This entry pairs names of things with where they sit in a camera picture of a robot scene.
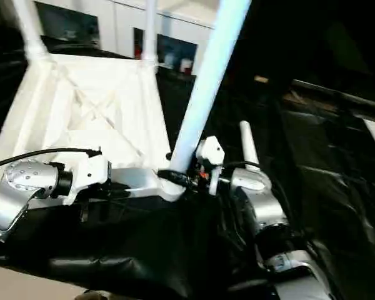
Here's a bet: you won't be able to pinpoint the long black pole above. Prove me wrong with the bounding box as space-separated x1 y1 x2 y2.
291 79 375 117

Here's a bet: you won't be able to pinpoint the white plastic table top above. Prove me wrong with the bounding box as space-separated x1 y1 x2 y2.
0 52 189 207

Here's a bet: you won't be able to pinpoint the white sideboard cabinet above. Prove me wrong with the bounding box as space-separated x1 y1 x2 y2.
31 0 217 76

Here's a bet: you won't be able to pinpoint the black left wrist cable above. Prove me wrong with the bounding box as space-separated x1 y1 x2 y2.
0 147 103 172

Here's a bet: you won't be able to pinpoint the white plastic table leg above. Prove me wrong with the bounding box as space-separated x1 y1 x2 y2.
11 0 51 65
142 0 159 69
167 0 253 176
239 121 261 172

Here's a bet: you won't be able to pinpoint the black work mat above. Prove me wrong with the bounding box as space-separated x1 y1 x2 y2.
0 21 375 300

